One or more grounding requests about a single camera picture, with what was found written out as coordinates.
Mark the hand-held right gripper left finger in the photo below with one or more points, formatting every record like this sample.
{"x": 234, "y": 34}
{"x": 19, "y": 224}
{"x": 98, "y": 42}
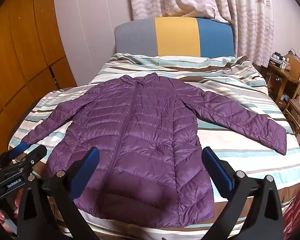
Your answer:
{"x": 86, "y": 166}

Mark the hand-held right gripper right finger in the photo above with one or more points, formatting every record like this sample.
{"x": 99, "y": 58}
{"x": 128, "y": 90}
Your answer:
{"x": 218, "y": 170}

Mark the white patterned curtain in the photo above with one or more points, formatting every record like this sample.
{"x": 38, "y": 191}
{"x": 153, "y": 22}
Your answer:
{"x": 250, "y": 17}

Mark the striped bed blanket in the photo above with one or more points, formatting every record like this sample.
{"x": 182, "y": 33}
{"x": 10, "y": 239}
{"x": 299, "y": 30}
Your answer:
{"x": 240, "y": 140}

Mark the dark patterned box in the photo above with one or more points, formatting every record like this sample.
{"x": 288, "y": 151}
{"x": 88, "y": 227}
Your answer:
{"x": 277, "y": 62}

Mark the purple down jacket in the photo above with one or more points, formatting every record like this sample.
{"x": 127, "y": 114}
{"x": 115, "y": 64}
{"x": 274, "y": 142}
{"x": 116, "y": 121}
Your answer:
{"x": 140, "y": 135}

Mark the wooden desk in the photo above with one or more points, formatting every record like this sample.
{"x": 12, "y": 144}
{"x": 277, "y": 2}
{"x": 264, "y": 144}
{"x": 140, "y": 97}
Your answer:
{"x": 281, "y": 76}

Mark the orange wooden wardrobe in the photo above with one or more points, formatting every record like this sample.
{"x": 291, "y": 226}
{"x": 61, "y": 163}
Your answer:
{"x": 22, "y": 55}

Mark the grey yellow blue pillow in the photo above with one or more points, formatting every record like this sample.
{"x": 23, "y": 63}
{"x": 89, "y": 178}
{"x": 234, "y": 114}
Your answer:
{"x": 176, "y": 36}

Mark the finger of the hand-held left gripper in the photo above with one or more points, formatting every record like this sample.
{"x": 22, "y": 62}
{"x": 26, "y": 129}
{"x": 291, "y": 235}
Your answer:
{"x": 18, "y": 150}
{"x": 36, "y": 155}

